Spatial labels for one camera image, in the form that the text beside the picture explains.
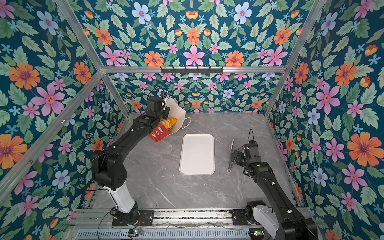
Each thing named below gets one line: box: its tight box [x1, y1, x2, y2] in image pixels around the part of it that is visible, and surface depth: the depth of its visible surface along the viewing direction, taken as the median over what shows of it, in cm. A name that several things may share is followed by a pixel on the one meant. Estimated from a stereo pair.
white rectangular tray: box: [179, 134, 215, 176], surface depth 98 cm
